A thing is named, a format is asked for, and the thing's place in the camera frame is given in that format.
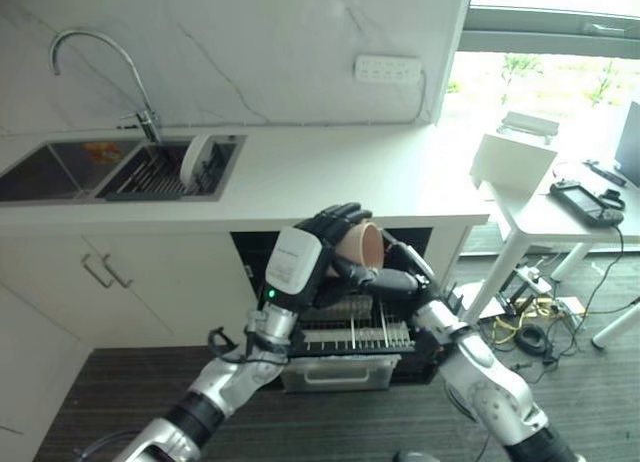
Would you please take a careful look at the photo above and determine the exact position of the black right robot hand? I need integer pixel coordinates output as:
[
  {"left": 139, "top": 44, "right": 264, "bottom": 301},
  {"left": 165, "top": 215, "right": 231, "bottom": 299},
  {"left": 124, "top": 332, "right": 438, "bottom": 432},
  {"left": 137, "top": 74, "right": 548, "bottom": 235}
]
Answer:
[{"left": 360, "top": 231, "right": 442, "bottom": 308}]

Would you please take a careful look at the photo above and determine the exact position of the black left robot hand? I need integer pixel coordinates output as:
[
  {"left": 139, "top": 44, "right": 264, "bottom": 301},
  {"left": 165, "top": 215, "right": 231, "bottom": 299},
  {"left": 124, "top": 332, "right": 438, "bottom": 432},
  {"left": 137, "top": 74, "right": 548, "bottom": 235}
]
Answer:
[{"left": 259, "top": 201, "right": 377, "bottom": 311}]

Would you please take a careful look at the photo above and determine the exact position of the beige ceramic cup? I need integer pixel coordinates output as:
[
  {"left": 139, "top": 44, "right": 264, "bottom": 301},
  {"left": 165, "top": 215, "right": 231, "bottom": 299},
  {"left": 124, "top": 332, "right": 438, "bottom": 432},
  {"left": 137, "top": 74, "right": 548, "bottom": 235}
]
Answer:
[{"left": 331, "top": 220, "right": 386, "bottom": 274}]

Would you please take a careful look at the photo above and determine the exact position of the black built-in dishwasher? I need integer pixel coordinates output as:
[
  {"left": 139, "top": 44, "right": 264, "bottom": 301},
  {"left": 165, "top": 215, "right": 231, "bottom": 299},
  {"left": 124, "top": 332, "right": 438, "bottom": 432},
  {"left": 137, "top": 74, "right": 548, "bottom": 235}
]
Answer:
[{"left": 229, "top": 226, "right": 454, "bottom": 389}]

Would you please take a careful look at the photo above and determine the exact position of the white plastic dishwasher basket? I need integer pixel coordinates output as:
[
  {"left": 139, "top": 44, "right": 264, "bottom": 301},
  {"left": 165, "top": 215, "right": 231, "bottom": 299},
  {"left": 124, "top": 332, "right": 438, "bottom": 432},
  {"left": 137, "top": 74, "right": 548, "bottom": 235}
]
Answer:
[{"left": 278, "top": 354, "right": 402, "bottom": 394}]

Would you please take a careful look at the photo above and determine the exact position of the small device under table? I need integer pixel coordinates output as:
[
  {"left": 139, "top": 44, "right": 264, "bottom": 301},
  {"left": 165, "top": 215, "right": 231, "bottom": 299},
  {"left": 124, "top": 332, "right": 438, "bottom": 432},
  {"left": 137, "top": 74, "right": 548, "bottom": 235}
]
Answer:
[{"left": 502, "top": 264, "right": 552, "bottom": 319}]

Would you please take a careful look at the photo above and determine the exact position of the white round plate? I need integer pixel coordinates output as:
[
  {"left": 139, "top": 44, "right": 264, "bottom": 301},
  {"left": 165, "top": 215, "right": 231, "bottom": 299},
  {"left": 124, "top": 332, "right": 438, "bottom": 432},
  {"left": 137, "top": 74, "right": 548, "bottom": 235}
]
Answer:
[{"left": 179, "top": 134, "right": 217, "bottom": 188}]

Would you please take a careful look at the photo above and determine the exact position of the white folded board box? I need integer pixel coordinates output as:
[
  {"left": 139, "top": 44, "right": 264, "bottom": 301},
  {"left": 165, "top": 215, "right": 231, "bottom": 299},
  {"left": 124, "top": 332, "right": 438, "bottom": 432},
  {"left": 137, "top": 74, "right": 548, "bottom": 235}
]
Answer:
[{"left": 468, "top": 133, "right": 559, "bottom": 201}]

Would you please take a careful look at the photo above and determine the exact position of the white side table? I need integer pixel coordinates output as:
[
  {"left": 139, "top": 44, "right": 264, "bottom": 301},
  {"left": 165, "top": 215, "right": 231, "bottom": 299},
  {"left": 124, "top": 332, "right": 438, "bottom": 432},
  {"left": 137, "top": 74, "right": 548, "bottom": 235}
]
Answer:
[{"left": 462, "top": 156, "right": 640, "bottom": 351}]

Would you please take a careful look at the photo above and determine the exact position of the black sink dish rack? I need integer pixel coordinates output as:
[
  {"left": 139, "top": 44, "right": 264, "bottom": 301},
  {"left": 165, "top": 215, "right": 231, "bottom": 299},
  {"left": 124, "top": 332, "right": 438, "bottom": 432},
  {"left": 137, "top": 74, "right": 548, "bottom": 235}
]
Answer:
[{"left": 94, "top": 141, "right": 237, "bottom": 202}]

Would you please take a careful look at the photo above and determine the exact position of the white kitchen cabinet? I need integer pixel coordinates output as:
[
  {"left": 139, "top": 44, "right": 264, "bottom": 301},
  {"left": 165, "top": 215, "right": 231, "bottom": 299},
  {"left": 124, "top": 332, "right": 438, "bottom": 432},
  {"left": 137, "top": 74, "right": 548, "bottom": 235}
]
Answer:
[{"left": 0, "top": 214, "right": 494, "bottom": 448}]

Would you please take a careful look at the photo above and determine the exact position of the black handheld controller tablet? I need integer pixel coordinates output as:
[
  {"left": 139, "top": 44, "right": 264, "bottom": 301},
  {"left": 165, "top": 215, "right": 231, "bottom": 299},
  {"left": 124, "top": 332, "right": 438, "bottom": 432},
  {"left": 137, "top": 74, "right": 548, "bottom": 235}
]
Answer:
[{"left": 549, "top": 179, "right": 626, "bottom": 229}]

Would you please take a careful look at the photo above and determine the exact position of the orange sticker in sink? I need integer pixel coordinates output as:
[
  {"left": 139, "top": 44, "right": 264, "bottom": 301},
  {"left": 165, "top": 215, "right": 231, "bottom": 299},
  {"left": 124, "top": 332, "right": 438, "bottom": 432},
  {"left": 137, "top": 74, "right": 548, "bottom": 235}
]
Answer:
[{"left": 82, "top": 141, "right": 124, "bottom": 164}]

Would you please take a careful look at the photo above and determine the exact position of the black slim remote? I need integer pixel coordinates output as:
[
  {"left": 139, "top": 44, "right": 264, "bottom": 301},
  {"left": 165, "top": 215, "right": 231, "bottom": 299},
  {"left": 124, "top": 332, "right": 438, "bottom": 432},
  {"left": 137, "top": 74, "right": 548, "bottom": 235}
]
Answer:
[{"left": 583, "top": 159, "right": 629, "bottom": 187}]

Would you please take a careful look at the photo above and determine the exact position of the chrome gooseneck faucet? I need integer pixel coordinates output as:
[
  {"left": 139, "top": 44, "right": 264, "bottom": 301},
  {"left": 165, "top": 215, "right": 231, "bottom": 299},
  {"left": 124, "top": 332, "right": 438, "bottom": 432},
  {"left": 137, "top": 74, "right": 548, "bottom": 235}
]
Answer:
[{"left": 48, "top": 29, "right": 162, "bottom": 144}]

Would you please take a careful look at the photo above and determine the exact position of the dark steel kitchen sink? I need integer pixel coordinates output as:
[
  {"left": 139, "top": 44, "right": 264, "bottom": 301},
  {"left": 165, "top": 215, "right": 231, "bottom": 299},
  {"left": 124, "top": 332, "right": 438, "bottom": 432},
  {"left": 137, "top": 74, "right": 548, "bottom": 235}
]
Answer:
[{"left": 0, "top": 134, "right": 249, "bottom": 204}]

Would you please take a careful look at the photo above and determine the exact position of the dark computer monitor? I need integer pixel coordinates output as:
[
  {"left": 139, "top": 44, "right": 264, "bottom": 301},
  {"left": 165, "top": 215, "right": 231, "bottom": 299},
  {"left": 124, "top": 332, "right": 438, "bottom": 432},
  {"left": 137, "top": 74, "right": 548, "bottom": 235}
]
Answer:
[{"left": 613, "top": 100, "right": 640, "bottom": 176}]

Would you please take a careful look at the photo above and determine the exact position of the black wire dishwasher rack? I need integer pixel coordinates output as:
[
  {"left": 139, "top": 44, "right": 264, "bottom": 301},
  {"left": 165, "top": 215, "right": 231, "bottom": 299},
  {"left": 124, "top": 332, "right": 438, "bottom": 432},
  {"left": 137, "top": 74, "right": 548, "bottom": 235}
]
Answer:
[{"left": 287, "top": 301, "right": 417, "bottom": 359}]

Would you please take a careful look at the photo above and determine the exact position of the yellow floor cable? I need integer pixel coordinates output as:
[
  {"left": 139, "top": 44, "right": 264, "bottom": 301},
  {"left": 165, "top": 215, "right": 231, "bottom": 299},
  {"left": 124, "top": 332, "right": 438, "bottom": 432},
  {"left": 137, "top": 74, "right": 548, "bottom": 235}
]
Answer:
[{"left": 492, "top": 294, "right": 569, "bottom": 344}]

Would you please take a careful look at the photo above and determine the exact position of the black coiled cable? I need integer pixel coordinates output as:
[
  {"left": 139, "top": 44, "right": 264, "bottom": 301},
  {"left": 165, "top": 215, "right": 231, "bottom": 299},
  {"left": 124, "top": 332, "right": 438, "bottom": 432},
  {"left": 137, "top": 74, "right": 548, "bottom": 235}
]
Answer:
[{"left": 516, "top": 325, "right": 550, "bottom": 356}]

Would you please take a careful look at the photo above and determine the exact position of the silver cabinet door handle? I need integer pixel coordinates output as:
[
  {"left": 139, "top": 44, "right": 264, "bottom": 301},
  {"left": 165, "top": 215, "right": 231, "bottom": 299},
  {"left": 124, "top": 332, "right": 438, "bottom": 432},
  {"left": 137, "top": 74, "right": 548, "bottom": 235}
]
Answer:
[
  {"left": 102, "top": 254, "right": 135, "bottom": 289},
  {"left": 81, "top": 253, "right": 114, "bottom": 289}
]

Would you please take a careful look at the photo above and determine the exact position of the white wire stand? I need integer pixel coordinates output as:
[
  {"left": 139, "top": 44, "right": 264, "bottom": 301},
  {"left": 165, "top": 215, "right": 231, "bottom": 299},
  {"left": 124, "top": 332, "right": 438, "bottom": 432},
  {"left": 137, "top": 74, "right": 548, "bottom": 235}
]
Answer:
[{"left": 496, "top": 110, "right": 561, "bottom": 146}]

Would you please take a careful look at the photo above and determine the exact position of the white wall power strip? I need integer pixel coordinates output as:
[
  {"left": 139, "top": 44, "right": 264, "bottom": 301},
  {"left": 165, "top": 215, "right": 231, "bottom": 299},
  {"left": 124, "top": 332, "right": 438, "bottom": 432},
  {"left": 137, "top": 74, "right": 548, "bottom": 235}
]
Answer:
[{"left": 354, "top": 54, "right": 424, "bottom": 86}]

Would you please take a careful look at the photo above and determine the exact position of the black tablet cable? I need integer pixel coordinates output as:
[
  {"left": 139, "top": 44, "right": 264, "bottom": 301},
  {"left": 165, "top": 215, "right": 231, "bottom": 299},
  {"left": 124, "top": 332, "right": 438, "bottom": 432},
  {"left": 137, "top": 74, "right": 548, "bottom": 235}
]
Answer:
[{"left": 542, "top": 221, "right": 640, "bottom": 368}]

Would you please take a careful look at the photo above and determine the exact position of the black strap loop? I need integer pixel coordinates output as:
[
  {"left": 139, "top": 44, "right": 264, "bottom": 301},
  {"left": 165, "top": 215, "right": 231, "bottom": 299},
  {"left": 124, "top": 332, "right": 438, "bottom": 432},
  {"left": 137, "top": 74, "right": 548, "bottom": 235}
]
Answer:
[{"left": 598, "top": 187, "right": 626, "bottom": 209}]

